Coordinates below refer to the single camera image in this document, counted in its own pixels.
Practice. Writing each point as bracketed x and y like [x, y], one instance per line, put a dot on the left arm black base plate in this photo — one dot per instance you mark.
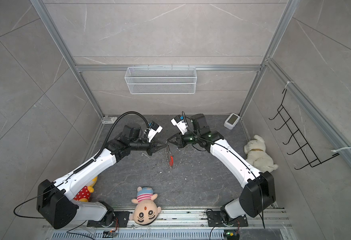
[119, 218]

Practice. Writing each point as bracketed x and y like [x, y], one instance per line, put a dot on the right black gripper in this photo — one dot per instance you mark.
[182, 143]

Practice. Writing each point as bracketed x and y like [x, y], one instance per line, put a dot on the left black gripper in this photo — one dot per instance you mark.
[153, 147]

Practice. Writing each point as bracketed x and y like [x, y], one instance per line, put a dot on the black wire hook rack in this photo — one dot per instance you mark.
[297, 136]

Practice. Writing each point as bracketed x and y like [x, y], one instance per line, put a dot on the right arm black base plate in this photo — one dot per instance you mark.
[218, 219]

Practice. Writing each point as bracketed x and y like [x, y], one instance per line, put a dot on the metal keyring holder red handle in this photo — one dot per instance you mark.
[168, 156]

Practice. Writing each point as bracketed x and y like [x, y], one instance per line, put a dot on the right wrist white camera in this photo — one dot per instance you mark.
[180, 123]

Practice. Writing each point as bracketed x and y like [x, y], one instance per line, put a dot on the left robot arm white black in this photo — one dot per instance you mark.
[56, 200]

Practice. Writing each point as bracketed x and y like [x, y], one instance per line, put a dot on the white wall socket box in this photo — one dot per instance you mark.
[108, 120]

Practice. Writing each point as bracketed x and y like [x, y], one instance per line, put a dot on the wrist white camera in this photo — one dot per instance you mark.
[180, 123]
[153, 129]

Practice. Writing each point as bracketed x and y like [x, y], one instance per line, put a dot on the white wire mesh basket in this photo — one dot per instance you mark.
[161, 80]

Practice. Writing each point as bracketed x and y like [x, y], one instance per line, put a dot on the white plush dog toy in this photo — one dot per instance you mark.
[257, 157]

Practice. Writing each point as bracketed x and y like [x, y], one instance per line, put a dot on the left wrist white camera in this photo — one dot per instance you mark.
[153, 129]

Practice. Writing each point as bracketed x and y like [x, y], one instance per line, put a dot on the yellow red plush toy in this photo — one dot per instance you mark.
[85, 193]

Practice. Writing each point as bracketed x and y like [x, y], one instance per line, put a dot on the plush doll striped hat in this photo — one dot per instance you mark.
[146, 210]

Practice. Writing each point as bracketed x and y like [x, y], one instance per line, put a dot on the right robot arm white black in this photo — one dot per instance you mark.
[258, 187]

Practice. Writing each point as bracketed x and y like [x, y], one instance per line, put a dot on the white digital clock device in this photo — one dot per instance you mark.
[231, 121]

